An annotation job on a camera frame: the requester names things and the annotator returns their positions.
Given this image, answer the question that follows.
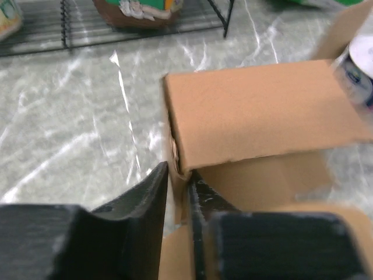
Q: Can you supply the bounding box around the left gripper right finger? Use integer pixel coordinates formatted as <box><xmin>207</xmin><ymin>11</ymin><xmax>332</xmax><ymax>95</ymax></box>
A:
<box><xmin>188</xmin><ymin>171</ymin><xmax>372</xmax><ymax>279</ymax></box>

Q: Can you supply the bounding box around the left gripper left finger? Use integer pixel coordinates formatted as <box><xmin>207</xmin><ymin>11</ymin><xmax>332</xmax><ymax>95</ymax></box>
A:
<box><xmin>1</xmin><ymin>162</ymin><xmax>168</xmax><ymax>279</ymax></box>

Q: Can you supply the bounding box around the brown cardboard box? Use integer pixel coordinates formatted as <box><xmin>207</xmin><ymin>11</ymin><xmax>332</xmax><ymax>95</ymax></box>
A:
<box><xmin>159</xmin><ymin>1</ymin><xmax>372</xmax><ymax>279</ymax></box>

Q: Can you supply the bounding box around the green lidded brown jar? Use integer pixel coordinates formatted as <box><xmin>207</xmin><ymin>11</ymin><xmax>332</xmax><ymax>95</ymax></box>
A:
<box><xmin>93</xmin><ymin>0</ymin><xmax>184</xmax><ymax>29</ymax></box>

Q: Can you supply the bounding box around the pale yogurt cup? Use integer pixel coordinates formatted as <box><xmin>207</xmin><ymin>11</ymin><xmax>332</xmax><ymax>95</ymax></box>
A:
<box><xmin>0</xmin><ymin>0</ymin><xmax>23</xmax><ymax>41</ymax></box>

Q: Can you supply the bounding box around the black wire rack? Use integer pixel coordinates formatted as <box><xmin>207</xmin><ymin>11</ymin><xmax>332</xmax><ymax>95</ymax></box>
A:
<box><xmin>1</xmin><ymin>1</ymin><xmax>234</xmax><ymax>57</ymax></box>

